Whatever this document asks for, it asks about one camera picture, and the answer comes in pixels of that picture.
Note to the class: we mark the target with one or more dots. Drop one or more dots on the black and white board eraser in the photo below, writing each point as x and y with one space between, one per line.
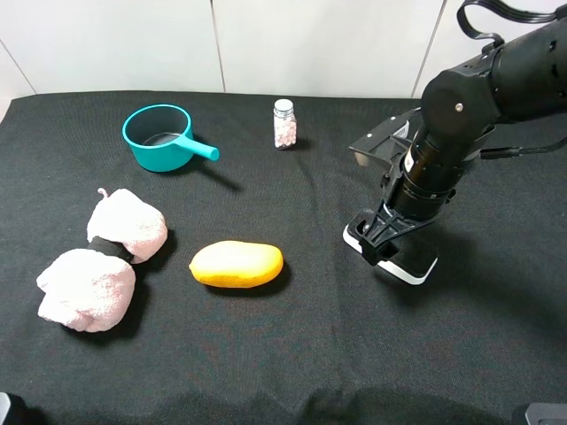
412 259

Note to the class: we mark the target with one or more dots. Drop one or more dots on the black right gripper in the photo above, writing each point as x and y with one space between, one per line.
377 228

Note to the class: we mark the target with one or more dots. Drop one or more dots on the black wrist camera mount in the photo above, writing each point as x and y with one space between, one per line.
384 144

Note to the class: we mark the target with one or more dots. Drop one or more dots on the grey base corner right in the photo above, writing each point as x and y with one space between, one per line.
546 414

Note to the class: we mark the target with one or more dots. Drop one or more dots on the yellow mango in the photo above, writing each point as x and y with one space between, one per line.
236 264

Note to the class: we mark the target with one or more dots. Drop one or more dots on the pink towel with black band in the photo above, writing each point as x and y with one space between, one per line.
90 289

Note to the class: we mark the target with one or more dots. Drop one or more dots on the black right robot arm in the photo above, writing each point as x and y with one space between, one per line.
426 151

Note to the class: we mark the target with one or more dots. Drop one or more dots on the glass jar of pink candies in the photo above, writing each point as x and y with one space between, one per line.
285 124

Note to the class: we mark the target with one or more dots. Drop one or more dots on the teal saucepan with handle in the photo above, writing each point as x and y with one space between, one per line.
161 139

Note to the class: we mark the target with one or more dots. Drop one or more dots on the black tablecloth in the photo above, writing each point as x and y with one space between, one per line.
331 340

